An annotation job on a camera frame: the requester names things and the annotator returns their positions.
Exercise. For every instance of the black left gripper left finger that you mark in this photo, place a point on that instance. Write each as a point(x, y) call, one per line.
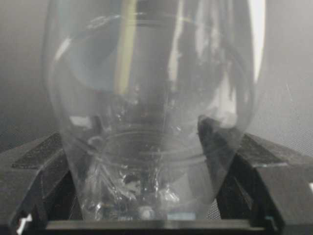
point(39, 195)

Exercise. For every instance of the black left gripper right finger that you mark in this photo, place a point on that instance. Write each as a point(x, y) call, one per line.
point(266, 184)

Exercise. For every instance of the clear plastic bottle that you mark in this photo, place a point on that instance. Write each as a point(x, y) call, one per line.
point(152, 99)

